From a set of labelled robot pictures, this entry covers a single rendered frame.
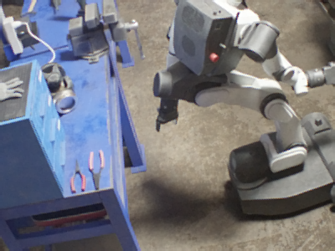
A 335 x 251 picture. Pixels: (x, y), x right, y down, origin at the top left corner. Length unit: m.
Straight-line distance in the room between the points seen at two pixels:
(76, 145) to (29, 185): 0.34
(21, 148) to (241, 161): 1.24
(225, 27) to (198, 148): 1.31
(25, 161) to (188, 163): 1.53
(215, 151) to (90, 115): 1.13
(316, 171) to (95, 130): 1.19
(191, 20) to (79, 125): 0.63
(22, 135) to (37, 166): 0.15
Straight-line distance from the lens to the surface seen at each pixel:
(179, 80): 2.51
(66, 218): 2.37
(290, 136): 2.91
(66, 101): 2.58
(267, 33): 2.31
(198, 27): 2.33
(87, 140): 2.42
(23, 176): 2.16
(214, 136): 3.57
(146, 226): 3.17
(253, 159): 2.91
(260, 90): 2.67
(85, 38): 2.85
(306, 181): 3.00
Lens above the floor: 2.36
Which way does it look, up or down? 39 degrees down
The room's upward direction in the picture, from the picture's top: 15 degrees counter-clockwise
